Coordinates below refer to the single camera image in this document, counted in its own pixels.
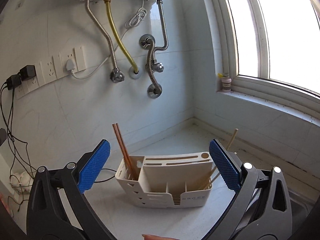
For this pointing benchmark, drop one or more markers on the window frame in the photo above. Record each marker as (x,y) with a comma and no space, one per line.
(270,48)

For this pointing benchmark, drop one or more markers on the black power adapter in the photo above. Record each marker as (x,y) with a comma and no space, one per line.
(27,72)

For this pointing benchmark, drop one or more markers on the white plug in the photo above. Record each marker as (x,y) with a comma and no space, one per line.
(70,66)

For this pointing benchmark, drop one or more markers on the small bottle on sill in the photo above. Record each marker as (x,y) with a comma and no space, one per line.
(226,82)

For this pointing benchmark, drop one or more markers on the left hand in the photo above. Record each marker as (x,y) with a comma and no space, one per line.
(154,237)

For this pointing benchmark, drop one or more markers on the steel sink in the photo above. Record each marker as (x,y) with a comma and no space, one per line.
(301,206)

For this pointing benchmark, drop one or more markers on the light chopstick in holder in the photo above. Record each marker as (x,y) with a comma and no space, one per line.
(211,180)

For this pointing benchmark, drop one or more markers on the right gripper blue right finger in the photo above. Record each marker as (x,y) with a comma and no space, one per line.
(229,170)

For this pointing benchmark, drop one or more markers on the cream plastic utensil holder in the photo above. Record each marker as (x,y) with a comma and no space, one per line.
(168,181)

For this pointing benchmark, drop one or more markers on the chrome wall flange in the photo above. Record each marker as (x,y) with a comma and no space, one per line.
(153,92)

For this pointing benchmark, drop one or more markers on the black cable long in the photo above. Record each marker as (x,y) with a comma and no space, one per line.
(11,139)

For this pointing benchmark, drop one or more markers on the white wall socket strip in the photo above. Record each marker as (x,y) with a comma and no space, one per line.
(52,69)

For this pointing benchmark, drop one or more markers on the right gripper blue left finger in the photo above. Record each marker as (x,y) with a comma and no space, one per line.
(92,165)

